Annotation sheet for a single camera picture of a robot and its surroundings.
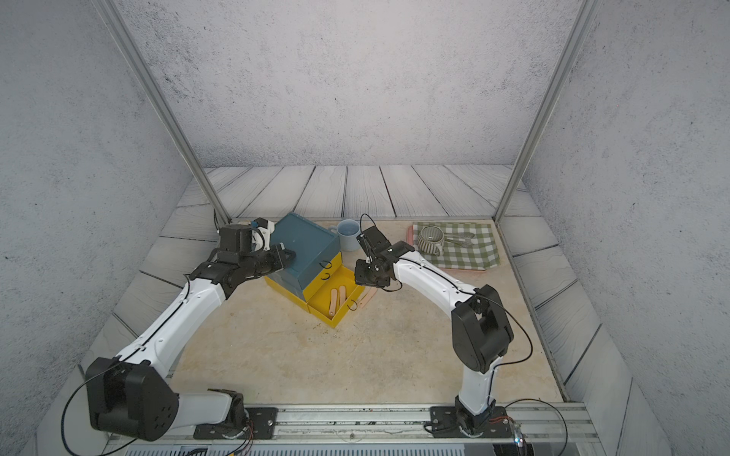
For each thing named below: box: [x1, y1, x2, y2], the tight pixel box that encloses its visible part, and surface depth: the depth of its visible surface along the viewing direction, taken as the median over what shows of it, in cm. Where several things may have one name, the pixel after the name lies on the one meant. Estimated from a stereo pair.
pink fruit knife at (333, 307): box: [328, 288, 338, 318], surface depth 97 cm
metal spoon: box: [443, 231, 476, 239], surface depth 117 cm
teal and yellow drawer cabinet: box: [264, 212, 365, 328], surface depth 91 cm
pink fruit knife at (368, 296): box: [359, 286, 379, 309], surface depth 98 cm
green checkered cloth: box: [412, 222, 500, 271], surface depth 114 cm
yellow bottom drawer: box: [303, 265, 365, 329], surface depth 97 cm
